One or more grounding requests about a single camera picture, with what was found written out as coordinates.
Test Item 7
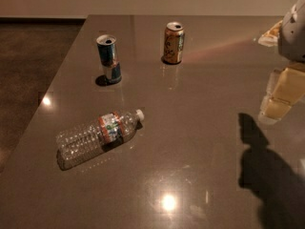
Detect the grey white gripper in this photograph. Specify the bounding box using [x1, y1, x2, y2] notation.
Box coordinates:
[258, 0, 305, 124]

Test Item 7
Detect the clear plastic water bottle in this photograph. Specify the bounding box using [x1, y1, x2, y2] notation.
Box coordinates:
[56, 109, 145, 171]

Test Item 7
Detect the orange gold drink can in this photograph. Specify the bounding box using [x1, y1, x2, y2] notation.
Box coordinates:
[163, 21, 185, 64]

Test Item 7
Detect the blue silver drink can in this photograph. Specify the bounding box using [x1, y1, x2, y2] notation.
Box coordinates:
[96, 34, 122, 84]

